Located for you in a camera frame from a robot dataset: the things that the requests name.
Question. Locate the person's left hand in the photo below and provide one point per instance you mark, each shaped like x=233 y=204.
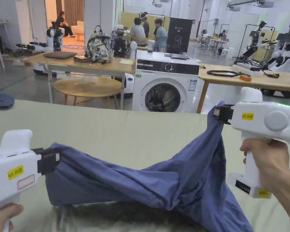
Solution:
x=1 y=218

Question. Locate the group of people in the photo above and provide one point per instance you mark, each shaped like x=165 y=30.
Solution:
x=213 y=38

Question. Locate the white humanoid robot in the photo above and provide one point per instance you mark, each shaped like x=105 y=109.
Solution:
x=286 y=53
x=255 y=46
x=53 y=37

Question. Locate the person's right hand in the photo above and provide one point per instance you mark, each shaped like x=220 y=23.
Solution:
x=273 y=162

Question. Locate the blue denim garment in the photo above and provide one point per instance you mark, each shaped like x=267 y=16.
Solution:
x=1 y=101

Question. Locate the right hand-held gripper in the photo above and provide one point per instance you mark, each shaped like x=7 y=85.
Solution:
x=261 y=118

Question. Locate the bed with pale green sheet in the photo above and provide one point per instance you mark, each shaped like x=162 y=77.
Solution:
x=111 y=130

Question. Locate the black standing banner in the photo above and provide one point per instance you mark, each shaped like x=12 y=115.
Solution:
x=179 y=36

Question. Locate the white washing machine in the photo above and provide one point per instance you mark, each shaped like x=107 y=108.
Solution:
x=165 y=82

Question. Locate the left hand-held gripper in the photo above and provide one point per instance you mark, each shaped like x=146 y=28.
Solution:
x=12 y=166

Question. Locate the white and black robot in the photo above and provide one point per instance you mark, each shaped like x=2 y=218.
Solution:
x=122 y=46

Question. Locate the dark blue shirt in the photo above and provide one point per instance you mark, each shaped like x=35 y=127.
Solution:
x=159 y=178

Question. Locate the person's right forearm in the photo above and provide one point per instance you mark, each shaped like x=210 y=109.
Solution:
x=288 y=203

